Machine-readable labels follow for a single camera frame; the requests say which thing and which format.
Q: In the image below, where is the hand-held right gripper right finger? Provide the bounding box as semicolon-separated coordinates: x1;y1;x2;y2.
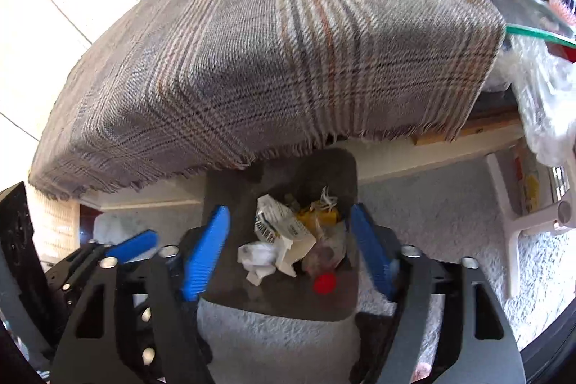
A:
350;204;527;384

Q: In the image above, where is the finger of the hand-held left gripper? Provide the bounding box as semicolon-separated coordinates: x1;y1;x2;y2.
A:
105;230;158;264

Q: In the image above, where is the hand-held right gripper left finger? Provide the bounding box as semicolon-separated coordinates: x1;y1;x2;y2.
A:
49;205;231;384

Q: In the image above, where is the white tissue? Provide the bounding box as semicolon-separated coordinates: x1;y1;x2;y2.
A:
238;242;276;286

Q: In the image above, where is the red bottle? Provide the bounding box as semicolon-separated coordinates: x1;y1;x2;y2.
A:
314;274;338;295

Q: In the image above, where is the white blue medicine box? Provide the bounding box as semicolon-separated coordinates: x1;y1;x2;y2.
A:
276;238;316;277

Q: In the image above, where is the white green medicine box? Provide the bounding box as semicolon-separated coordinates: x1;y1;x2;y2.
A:
254;194;318;265

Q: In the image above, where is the dark trash bin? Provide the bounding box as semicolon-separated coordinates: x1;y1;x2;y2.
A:
198;148;361;322

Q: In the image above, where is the yellow wrapper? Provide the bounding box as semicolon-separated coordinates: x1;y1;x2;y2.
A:
297;186;340;227

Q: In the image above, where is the white shaggy rug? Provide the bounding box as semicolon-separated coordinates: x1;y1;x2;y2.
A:
81;177;559;384

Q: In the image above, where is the white plastic stool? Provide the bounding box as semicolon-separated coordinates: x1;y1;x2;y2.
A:
486;152;576;299

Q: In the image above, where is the grey plaid cloth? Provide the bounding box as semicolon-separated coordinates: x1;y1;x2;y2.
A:
28;0;507;202

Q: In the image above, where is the beige woven folding screen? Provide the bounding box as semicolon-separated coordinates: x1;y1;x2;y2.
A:
0;0;141;142

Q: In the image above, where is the large translucent plastic bag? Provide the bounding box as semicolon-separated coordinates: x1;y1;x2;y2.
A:
508;35;576;169

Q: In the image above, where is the pink hair brush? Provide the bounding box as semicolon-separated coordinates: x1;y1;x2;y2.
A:
546;0;576;27

